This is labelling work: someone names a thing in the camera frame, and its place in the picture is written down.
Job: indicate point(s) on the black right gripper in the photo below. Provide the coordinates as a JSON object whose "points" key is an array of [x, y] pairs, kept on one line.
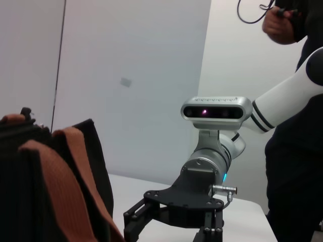
{"points": [[186, 199]]}

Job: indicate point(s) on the person's bare hand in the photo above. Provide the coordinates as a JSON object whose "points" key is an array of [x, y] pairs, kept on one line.
{"points": [[277, 29]]}

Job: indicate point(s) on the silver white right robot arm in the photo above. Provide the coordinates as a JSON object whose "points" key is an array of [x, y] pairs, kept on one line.
{"points": [[277, 100]]}

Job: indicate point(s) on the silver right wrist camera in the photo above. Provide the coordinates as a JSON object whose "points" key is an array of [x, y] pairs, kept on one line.
{"points": [[214, 112]]}

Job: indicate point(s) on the person in black clothes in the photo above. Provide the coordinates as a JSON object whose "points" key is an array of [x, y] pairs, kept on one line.
{"points": [[297, 164]]}

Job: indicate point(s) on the silver metal zipper pull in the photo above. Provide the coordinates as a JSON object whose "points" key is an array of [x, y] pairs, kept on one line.
{"points": [[42, 125]]}

